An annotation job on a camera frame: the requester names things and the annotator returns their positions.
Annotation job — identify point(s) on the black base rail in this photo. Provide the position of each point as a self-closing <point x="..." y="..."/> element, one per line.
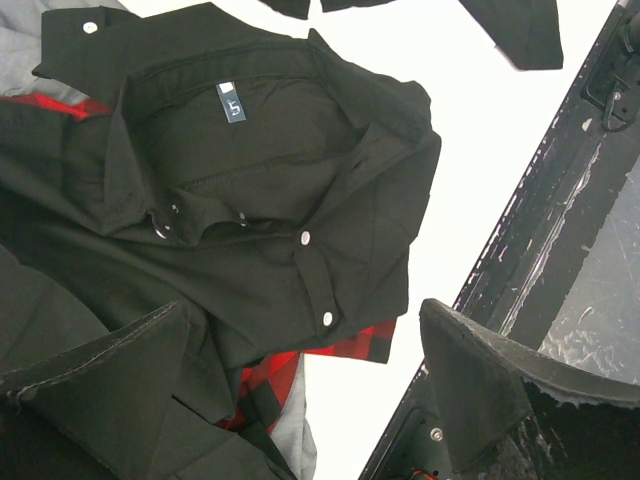
<point x="560" y="274"/>

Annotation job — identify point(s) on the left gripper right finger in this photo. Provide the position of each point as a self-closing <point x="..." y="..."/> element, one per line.
<point x="509" y="410"/>

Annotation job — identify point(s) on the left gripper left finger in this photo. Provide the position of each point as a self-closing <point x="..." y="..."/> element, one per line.
<point x="142" y="402"/>

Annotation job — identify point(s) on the hanging black shirt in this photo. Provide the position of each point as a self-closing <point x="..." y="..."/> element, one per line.
<point x="525" y="32"/>

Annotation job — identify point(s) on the red black plaid shirt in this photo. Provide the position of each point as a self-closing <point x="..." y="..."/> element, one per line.
<point x="266" y="387"/>

